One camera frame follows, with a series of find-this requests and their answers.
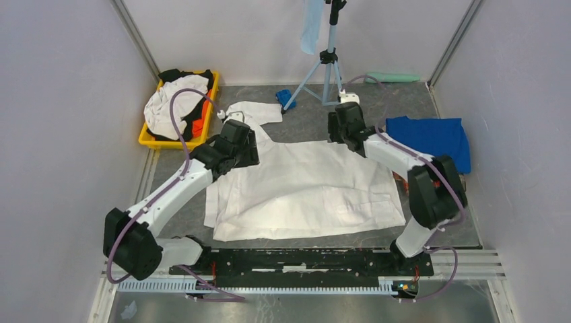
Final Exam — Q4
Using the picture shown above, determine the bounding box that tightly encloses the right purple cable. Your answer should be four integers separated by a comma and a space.
341, 74, 467, 304

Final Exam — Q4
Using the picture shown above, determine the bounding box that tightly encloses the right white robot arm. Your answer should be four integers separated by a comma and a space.
328, 102, 467, 275

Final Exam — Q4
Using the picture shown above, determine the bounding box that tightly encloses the yellow plastic tray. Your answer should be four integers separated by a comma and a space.
138, 69, 220, 150

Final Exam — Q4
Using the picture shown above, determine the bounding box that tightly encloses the light blue music stand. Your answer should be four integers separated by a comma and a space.
281, 0, 347, 114

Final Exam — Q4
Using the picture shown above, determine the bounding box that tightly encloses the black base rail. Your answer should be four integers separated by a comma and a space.
189, 248, 434, 288

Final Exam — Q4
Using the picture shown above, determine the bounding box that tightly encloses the black garment in tray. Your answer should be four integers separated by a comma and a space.
147, 68, 215, 143

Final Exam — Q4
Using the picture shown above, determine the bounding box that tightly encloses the white long-sleeve shirt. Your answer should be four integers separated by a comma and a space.
204, 101, 405, 242

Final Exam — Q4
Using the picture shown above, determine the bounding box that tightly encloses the blue printed t-shirt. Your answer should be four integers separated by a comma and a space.
386, 116, 472, 174

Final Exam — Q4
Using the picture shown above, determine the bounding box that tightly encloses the orange garment in tray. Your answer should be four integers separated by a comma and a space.
191, 98, 211, 139

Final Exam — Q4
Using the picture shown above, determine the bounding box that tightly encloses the mint green cylinder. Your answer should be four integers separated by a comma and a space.
366, 72, 421, 83

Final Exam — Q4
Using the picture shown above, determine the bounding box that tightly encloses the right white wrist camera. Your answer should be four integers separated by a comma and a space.
338, 90, 360, 104

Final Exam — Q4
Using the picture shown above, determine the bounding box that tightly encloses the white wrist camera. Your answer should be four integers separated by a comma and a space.
338, 90, 360, 104
216, 110, 245, 123

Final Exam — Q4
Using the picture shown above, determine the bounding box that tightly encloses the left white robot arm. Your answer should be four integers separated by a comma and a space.
103, 120, 259, 283

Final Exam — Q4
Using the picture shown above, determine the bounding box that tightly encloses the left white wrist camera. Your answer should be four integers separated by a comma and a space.
216, 110, 245, 123

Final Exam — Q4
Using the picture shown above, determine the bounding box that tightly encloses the small blue object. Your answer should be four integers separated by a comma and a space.
275, 89, 292, 108

